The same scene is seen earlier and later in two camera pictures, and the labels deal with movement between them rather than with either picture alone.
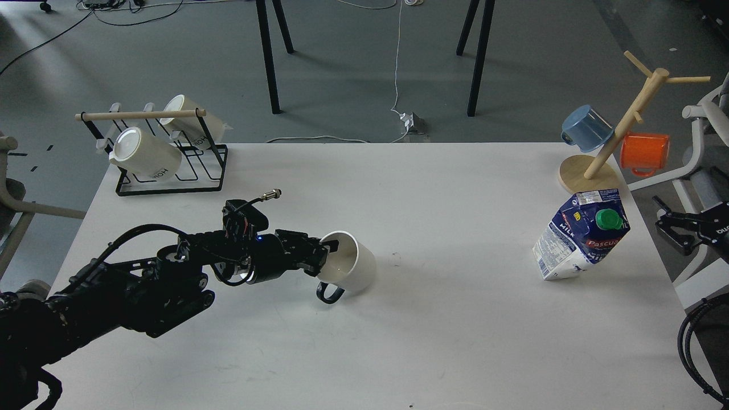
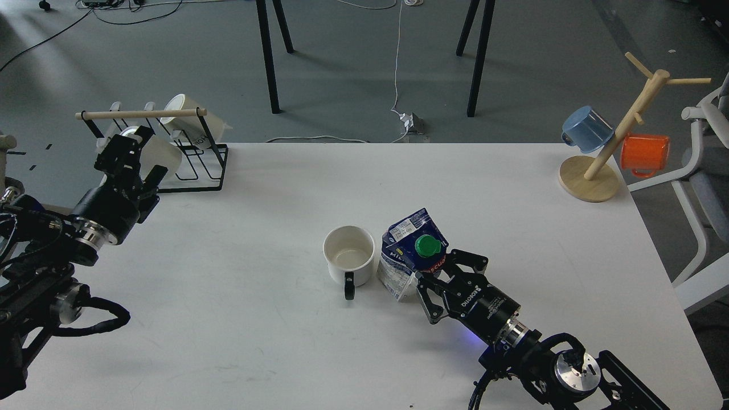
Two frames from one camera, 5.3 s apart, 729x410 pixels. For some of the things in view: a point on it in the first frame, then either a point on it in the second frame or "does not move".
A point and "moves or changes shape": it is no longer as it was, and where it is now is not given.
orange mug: (644, 153) does not move
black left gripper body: (283, 250) to (114, 205)
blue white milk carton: (588, 225) to (412, 244)
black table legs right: (470, 19) does not move
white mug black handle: (350, 267) moves or changes shape
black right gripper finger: (685, 234) to (433, 311)
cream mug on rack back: (189, 128) does not move
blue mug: (584, 127) does not move
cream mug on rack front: (144, 154) does not move
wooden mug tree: (586, 173) does not move
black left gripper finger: (318, 262) to (150, 188)
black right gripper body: (713, 223) to (483, 307)
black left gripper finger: (332, 245) to (122, 154)
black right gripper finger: (700, 218) to (455, 257)
